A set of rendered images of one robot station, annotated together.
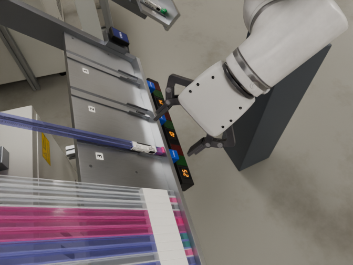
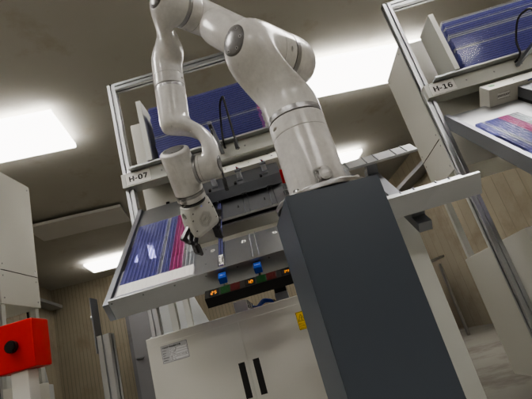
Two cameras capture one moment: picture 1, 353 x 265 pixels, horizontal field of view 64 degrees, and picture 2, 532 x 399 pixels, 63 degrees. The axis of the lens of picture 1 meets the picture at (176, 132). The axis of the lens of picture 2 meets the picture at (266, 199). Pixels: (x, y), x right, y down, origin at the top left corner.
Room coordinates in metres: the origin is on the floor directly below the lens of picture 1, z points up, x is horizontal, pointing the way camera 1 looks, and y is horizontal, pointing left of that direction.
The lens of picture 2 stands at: (0.87, -1.18, 0.45)
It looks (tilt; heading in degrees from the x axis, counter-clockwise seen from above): 19 degrees up; 107
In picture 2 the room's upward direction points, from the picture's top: 16 degrees counter-clockwise
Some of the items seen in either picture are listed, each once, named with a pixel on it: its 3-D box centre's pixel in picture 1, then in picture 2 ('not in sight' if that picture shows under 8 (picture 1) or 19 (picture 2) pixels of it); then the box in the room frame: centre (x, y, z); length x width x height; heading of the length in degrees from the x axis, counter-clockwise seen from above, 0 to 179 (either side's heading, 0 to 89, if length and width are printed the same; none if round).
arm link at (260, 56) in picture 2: not in sight; (270, 74); (0.72, -0.38, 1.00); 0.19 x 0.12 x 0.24; 64
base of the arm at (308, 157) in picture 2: not in sight; (309, 161); (0.73, -0.35, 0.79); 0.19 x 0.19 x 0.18
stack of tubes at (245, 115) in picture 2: not in sight; (208, 123); (0.19, 0.53, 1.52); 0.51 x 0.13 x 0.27; 16
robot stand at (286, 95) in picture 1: (261, 107); (385, 384); (0.73, -0.35, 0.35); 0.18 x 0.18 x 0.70; 26
